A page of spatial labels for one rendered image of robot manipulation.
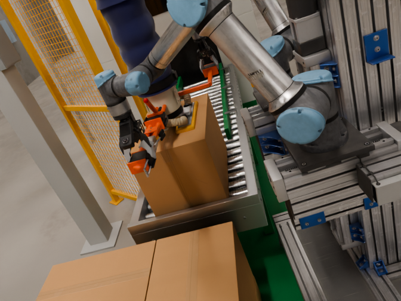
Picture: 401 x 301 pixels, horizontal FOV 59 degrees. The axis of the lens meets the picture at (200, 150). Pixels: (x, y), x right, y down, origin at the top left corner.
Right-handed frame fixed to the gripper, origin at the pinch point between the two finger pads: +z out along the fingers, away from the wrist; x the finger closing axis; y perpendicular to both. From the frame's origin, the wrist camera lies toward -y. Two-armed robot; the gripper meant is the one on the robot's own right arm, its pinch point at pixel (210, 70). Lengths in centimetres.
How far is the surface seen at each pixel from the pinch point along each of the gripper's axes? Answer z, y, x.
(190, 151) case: 17, 60, -14
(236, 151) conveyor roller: 54, 8, 0
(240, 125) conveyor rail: 48, -16, 5
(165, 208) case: 45, 61, -38
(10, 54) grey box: -45, -10, -116
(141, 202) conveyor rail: 48, 46, -56
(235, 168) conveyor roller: 54, 26, -2
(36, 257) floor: 108, -1, -189
